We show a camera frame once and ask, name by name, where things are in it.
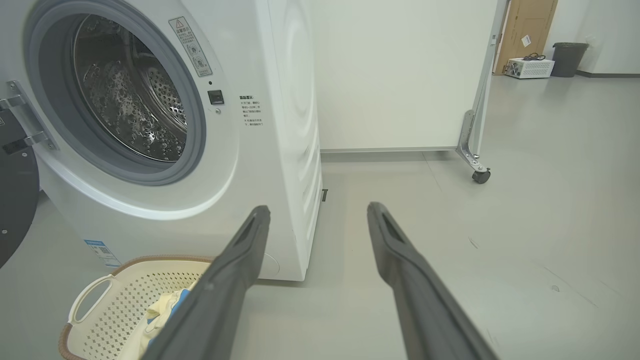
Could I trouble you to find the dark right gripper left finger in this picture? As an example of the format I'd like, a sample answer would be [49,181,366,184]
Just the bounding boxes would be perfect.
[142,205,271,360]

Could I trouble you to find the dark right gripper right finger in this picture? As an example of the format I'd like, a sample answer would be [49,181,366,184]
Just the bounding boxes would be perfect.
[367,201,501,360]

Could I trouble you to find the cream garment wide blue patch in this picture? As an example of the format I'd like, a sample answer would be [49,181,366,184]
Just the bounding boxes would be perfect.
[139,286,198,360]

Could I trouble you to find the white front-load washing machine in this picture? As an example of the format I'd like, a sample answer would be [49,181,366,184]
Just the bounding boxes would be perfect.
[0,0,323,282]

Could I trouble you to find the stainless steel washing machine drum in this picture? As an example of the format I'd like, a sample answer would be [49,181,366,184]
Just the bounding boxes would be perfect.
[72,14,188,163]

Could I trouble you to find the metal door hinge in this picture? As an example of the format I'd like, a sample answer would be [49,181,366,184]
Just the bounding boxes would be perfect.
[0,80,58,151]

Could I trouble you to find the round drain filter cover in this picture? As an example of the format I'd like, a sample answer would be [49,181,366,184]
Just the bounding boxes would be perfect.
[257,252,281,281]

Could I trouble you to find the cream perforated laundry basket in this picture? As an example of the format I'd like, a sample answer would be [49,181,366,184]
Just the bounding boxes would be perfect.
[59,255,217,360]

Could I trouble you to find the blue energy label sticker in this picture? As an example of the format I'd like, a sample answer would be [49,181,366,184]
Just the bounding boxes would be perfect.
[83,239,122,268]

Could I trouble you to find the grey metal stand leg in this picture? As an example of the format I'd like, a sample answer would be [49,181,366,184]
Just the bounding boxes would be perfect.
[456,110,491,173]

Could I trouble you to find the white partition panel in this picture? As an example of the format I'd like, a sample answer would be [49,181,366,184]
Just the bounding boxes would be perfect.
[310,0,511,153]

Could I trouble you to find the white warning sticker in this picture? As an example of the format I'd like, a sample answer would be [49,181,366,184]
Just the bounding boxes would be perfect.
[168,16,213,77]

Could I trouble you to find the white vented device box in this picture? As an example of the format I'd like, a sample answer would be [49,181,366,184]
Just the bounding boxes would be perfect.
[505,57,556,80]

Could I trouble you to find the dark grey trash bin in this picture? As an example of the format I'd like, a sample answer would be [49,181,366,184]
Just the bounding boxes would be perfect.
[552,42,590,78]

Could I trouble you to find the brown cardboard box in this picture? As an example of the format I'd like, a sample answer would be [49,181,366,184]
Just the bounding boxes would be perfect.
[494,0,558,76]

